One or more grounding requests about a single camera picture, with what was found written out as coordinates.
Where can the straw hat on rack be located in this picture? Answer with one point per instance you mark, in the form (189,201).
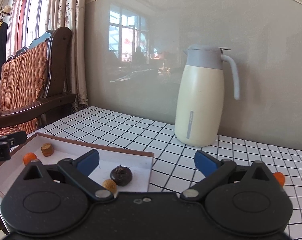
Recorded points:
(6,10)

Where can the wooden chair orange cushion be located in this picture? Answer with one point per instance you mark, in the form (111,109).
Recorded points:
(32,85)

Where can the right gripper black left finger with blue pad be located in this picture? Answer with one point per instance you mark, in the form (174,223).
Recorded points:
(77,171)

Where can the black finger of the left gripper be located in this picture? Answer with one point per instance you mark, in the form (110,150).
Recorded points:
(13,139)

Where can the black white grid tablecloth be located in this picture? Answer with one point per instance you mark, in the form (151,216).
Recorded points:
(41,204)

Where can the small orange tangerine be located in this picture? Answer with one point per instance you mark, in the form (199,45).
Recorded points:
(28,157)

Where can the cream thermos jug grey lid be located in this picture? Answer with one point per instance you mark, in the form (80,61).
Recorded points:
(201,94)

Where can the dark purple mangosteen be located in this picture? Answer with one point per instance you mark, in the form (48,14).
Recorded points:
(121,175)

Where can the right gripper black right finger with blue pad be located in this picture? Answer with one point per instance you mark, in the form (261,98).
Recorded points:
(216,173)

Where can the beige patterned curtain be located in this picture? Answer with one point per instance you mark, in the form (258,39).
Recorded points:
(61,13)

